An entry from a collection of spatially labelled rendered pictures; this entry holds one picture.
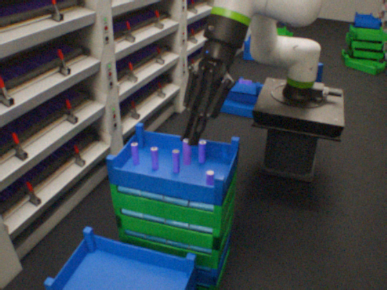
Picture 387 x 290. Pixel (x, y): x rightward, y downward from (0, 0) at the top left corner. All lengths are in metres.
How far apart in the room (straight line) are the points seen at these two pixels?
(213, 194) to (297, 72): 0.80
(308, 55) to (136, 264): 1.02
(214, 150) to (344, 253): 0.65
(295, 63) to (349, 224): 0.68
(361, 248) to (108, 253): 0.91
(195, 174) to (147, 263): 0.27
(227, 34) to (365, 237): 1.00
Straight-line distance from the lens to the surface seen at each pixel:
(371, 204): 1.67
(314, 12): 0.81
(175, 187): 0.89
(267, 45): 1.48
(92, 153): 1.55
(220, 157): 1.05
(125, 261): 0.98
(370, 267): 1.40
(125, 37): 1.67
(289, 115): 1.45
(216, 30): 0.80
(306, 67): 1.52
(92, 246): 1.00
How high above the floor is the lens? 0.98
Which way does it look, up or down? 31 degrees down
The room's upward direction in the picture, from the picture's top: straight up
